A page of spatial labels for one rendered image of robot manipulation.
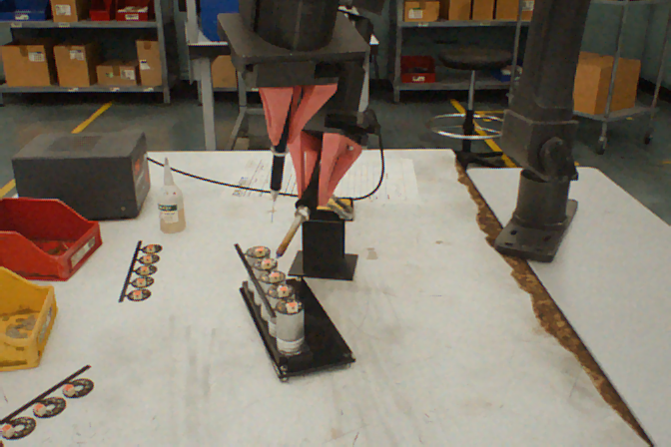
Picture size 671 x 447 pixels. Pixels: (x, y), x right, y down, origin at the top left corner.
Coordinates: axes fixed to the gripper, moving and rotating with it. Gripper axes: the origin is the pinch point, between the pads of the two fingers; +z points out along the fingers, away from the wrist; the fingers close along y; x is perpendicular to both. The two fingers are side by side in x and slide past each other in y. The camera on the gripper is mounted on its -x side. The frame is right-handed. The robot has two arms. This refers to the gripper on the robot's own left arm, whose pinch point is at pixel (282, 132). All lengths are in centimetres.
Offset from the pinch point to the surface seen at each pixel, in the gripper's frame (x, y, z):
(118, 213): -26.3, 11.6, 30.8
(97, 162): -29.4, 13.4, 24.1
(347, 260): -4.7, -12.2, 23.3
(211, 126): -164, -35, 117
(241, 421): 15.6, 6.5, 16.5
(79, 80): -384, 5, 226
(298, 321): 9.8, 0.2, 13.0
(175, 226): -20.2, 5.2, 28.9
